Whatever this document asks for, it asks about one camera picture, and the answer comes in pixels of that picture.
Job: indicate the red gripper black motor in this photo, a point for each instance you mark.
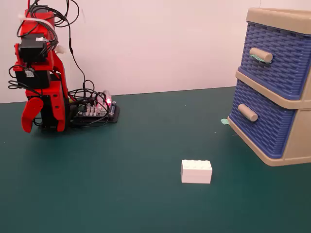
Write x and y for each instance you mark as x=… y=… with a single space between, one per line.
x=31 y=78

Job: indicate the white toy brick cube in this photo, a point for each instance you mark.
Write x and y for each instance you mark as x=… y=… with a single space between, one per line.
x=196 y=172

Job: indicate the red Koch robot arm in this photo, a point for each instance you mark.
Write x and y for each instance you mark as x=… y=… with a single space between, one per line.
x=36 y=31

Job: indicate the black controller circuit board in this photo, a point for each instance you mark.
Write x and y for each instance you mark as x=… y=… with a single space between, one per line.
x=97 y=112

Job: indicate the dark green desk mat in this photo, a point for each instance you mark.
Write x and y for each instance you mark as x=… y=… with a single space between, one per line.
x=97 y=182

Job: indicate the green tape scrap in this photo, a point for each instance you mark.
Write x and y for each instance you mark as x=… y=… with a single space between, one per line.
x=224 y=121

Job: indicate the beige plastic drawer cabinet frame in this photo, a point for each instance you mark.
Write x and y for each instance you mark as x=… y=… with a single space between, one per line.
x=298 y=136

